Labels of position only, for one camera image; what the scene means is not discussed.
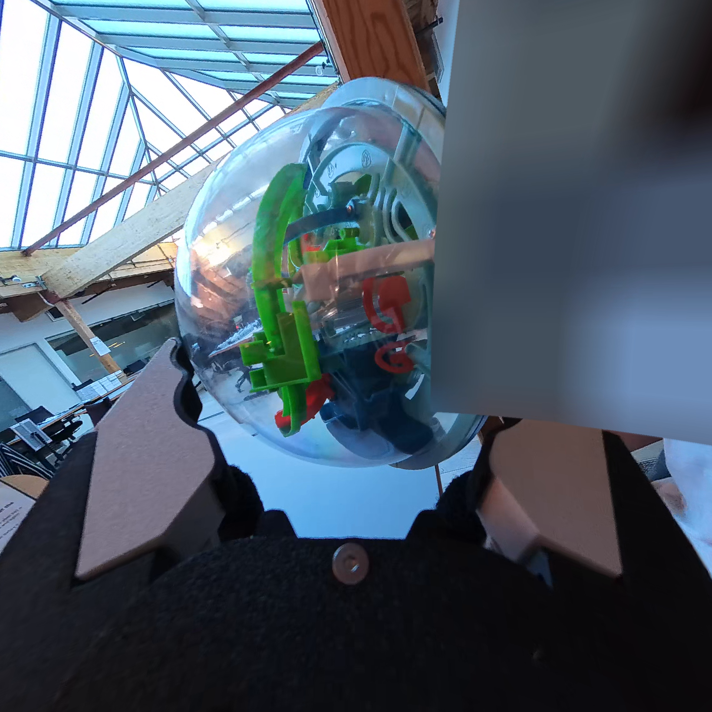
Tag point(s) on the slanted wooden post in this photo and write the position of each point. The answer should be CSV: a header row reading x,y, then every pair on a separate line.
x,y
89,334

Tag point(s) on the clear plastic maze ball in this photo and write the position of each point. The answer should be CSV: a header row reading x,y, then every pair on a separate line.
x,y
278,345

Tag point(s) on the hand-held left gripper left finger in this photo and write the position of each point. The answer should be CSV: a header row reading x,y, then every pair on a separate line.
x,y
144,461

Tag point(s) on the brown metal rod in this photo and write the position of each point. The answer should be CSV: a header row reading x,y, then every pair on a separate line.
x,y
167,150

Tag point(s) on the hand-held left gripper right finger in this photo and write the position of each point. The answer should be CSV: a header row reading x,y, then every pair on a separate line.
x,y
556,484

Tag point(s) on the small standing sign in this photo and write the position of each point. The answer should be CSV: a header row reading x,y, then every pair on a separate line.
x,y
30,436

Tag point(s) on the long pale timber beam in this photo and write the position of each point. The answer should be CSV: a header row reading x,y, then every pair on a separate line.
x,y
139,228

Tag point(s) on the wooden beam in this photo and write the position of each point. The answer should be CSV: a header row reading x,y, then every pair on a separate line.
x,y
372,39

